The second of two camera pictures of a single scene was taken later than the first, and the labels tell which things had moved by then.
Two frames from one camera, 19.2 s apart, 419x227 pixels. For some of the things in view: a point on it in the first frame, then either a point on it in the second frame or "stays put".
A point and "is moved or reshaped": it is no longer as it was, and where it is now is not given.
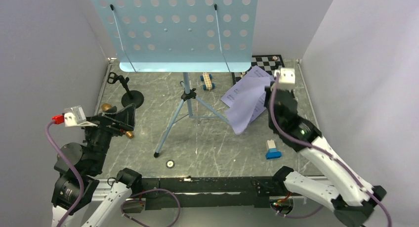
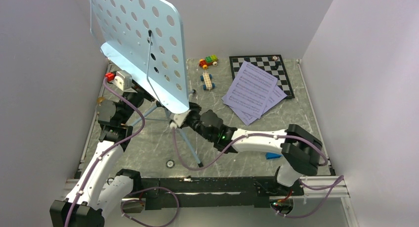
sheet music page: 246,100 is moved or reshaped
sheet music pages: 247,100 is moved or reshaped
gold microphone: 108,108 is moved or reshaped
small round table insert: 170,163 stays put
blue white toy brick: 272,152 stays put
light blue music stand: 180,31 is moved or reshaped
